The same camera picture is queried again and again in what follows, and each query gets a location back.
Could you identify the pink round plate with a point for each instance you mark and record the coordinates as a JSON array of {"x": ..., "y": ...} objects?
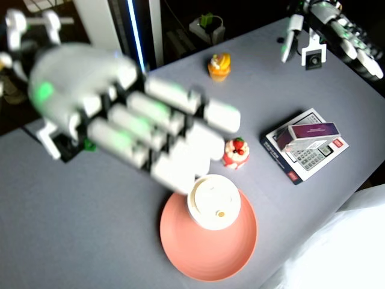
[{"x": 207, "y": 253}]

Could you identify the toy orange cupcake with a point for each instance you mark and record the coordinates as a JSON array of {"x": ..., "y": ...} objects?
[{"x": 219, "y": 67}]

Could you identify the white cloth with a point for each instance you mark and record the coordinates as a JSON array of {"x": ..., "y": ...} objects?
[{"x": 343, "y": 253}]

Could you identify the toy strawberry cake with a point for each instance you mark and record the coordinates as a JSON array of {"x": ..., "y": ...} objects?
[{"x": 237, "y": 153}]

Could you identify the white paper cup with lid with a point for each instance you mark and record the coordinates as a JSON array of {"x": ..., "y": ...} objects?
[{"x": 213, "y": 204}]

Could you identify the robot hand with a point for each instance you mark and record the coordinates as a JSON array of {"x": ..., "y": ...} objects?
[
  {"x": 81, "y": 78},
  {"x": 352, "y": 42}
]

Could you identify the white pillar with blue light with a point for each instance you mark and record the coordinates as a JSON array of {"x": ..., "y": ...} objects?
[{"x": 99, "y": 18}]

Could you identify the grey tablecloth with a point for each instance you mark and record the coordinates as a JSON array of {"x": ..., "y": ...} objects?
[{"x": 75, "y": 225}]

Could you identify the white calculator box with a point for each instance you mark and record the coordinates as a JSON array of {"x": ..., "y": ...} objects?
[{"x": 300, "y": 168}]

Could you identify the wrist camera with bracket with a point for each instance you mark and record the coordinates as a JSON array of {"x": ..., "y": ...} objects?
[
  {"x": 54, "y": 144},
  {"x": 314, "y": 60}
]

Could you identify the purple and white small box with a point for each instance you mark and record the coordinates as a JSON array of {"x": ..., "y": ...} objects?
[{"x": 312, "y": 129}]

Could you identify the square block with four holes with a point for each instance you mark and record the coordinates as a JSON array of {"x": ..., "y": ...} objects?
[{"x": 89, "y": 146}]

